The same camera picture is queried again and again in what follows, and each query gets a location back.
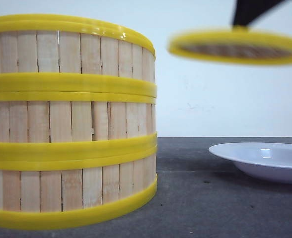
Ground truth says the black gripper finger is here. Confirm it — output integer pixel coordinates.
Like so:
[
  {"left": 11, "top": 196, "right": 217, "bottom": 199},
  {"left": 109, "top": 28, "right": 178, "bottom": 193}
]
[{"left": 232, "top": 0, "right": 287, "bottom": 27}]

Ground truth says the woven bamboo steamer lid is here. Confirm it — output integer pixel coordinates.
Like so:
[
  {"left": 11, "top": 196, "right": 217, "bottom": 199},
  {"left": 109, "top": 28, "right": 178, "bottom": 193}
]
[{"left": 168, "top": 27, "right": 292, "bottom": 65}]

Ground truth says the bamboo steamer basket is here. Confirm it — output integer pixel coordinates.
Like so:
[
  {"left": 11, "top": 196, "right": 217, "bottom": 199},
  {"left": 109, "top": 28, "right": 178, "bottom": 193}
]
[
  {"left": 0, "top": 14, "right": 157, "bottom": 104},
  {"left": 0, "top": 91, "right": 157, "bottom": 171},
  {"left": 0, "top": 148, "right": 157, "bottom": 230}
]

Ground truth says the white plate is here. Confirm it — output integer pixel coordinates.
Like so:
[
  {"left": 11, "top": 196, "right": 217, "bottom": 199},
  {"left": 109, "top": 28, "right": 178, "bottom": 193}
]
[{"left": 209, "top": 142, "right": 292, "bottom": 184}]

